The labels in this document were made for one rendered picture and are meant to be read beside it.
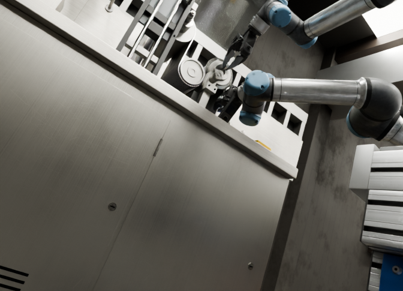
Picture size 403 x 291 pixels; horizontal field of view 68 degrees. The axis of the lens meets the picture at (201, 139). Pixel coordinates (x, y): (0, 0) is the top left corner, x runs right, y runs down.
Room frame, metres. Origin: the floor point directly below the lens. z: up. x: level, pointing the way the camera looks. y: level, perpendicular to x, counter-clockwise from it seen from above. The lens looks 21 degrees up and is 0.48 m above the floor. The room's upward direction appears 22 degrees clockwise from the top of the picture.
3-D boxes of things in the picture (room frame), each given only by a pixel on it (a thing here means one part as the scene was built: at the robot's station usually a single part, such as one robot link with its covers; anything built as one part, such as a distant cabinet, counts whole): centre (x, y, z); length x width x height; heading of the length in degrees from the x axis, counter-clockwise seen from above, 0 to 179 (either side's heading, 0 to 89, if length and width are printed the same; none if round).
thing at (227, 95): (1.07, -0.06, 1.12); 0.12 x 0.08 x 0.09; 24
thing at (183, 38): (1.17, 0.32, 1.34); 0.25 x 0.14 x 0.14; 24
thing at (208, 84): (1.10, 0.05, 1.05); 0.06 x 0.05 x 0.31; 24
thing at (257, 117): (0.91, -0.12, 1.01); 0.11 x 0.08 x 0.11; 167
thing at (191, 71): (1.22, 0.20, 1.18); 0.26 x 0.12 x 0.12; 24
